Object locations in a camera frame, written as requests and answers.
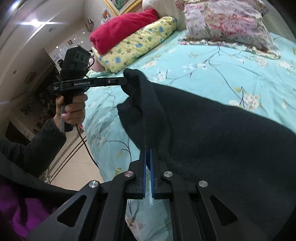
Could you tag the light blue floral bedsheet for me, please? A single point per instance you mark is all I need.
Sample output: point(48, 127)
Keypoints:
point(232, 77)

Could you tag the black fleece pants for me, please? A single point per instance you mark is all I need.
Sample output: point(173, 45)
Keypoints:
point(247, 158)

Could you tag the black left sleeve forearm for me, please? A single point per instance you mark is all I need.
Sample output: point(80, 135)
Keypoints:
point(35, 157)

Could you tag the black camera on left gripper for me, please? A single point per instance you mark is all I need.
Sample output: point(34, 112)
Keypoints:
point(75, 64)

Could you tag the purple garment on torso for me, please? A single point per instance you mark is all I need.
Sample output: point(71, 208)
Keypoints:
point(21, 215)

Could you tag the gold framed floral painting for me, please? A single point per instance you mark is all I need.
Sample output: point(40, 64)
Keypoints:
point(120, 7)

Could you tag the red folded blanket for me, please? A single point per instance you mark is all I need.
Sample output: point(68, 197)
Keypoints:
point(106, 36)

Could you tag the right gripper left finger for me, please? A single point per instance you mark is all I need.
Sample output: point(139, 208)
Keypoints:
point(137, 188)

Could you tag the person's left hand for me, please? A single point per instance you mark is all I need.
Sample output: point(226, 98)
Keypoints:
point(74, 113)

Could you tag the purple pink floral pillow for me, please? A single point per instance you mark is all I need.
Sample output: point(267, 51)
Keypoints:
point(235, 24)

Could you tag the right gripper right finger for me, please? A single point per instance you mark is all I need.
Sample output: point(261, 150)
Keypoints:
point(159, 189)

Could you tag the yellow cartoon print pillow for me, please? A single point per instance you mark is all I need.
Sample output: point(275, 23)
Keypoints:
point(137, 44)

